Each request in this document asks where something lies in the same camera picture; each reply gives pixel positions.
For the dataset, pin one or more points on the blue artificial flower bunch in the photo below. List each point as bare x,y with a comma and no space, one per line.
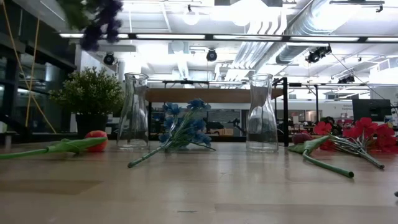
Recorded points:
183,127

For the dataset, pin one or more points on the clear glass vase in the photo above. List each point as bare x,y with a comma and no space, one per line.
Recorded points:
133,124
262,124

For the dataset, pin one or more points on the maroon tulip green stem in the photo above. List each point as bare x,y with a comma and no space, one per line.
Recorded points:
311,145

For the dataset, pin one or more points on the purple artificial flower bunch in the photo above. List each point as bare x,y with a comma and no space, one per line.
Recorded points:
107,18

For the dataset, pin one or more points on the background black robot arm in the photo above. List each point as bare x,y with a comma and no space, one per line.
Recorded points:
214,125

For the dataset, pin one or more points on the wooden shelf black metal legs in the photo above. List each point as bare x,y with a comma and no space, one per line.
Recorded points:
217,95

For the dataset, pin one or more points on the black ceiling spotlight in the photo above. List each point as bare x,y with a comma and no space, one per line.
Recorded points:
211,55
109,59

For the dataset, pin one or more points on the long ceiling light strip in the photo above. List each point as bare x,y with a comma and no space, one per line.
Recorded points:
171,36

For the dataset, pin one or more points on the white globe ceiling lamp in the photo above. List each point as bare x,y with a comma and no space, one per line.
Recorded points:
191,17

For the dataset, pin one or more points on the green potted plant black pot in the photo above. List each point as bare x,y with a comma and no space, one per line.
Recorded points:
90,93

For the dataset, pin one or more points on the black track light cluster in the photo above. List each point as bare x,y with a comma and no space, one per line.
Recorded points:
317,54

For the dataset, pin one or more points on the black computer monitor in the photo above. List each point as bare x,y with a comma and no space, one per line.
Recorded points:
371,109

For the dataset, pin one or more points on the silver ceiling air duct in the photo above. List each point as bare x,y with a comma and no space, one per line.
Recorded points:
311,18

